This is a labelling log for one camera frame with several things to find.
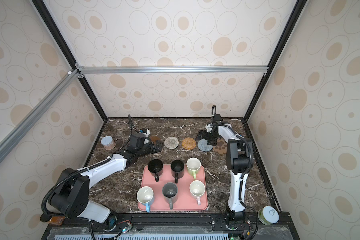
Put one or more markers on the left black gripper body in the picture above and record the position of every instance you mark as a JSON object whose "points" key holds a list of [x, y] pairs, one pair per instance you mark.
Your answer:
{"points": [[147, 149]]}

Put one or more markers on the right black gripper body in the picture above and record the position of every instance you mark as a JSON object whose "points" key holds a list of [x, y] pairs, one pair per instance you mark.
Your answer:
{"points": [[210, 136]]}

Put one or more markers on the blue woven round coaster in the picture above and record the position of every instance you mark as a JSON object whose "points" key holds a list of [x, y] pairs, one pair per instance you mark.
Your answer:
{"points": [[204, 146]]}

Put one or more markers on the cork paw print coaster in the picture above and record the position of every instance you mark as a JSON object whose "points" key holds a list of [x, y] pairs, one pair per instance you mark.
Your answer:
{"points": [[221, 147]]}

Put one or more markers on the dark brown round coaster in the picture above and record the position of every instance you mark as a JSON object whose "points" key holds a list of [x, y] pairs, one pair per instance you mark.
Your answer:
{"points": [[154, 138]]}

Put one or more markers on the rattan woven round coaster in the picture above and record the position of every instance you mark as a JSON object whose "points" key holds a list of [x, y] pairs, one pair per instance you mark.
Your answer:
{"points": [[189, 143]]}

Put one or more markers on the black mug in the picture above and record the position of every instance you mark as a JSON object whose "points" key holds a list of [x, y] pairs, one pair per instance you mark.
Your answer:
{"points": [[177, 170], [155, 167]]}

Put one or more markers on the multicolour woven round coaster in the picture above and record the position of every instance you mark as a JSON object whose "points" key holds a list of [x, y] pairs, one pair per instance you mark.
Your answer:
{"points": [[171, 143]]}

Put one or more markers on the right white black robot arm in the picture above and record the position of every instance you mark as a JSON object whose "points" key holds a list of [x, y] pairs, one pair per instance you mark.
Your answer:
{"points": [[239, 161]]}

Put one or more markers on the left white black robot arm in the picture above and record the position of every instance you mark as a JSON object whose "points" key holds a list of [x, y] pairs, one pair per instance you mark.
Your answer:
{"points": [[69, 197]]}

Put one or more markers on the grey lidded pink jar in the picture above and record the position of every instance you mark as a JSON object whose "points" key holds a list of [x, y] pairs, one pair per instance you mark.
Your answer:
{"points": [[108, 142]]}

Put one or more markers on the grey mug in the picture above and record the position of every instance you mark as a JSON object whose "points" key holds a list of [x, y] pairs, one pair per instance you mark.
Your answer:
{"points": [[170, 193]]}

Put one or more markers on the pink tray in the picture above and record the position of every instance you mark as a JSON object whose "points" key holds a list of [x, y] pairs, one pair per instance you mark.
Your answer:
{"points": [[185, 201]]}

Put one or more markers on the green jar white lid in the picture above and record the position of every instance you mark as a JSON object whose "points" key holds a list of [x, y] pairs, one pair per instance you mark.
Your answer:
{"points": [[268, 215]]}

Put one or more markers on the amber spice jar black cap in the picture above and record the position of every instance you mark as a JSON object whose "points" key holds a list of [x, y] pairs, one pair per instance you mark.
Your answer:
{"points": [[56, 221]]}

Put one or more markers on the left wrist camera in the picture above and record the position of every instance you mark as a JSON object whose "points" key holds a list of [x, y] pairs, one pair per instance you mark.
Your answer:
{"points": [[138, 140]]}

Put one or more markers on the white mug blue handle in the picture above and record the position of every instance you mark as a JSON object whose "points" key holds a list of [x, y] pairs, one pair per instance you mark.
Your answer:
{"points": [[146, 197]]}

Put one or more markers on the white mug pink handle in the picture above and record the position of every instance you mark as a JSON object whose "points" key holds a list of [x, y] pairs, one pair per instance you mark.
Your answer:
{"points": [[197, 190]]}

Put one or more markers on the horizontal aluminium frame bar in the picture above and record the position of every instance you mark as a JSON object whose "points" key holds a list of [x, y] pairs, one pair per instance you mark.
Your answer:
{"points": [[173, 70]]}

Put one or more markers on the diagonal aluminium frame bar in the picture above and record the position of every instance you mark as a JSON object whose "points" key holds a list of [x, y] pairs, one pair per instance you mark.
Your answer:
{"points": [[14, 137]]}

